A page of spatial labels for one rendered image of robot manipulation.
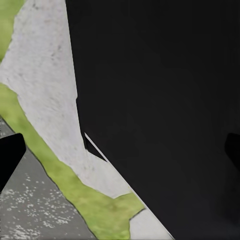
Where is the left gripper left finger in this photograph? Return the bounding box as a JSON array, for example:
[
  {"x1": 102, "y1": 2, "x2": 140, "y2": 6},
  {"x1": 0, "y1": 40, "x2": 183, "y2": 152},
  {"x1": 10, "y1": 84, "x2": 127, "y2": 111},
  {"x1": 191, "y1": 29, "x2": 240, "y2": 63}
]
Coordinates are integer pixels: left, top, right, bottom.
[{"x1": 0, "y1": 133, "x2": 26, "y2": 193}]

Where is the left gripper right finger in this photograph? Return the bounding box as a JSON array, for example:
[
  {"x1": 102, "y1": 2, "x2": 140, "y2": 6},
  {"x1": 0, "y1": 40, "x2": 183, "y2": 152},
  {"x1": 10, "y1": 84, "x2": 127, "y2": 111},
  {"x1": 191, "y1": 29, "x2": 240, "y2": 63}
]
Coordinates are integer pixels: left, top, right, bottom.
[{"x1": 224, "y1": 133, "x2": 240, "y2": 173}]

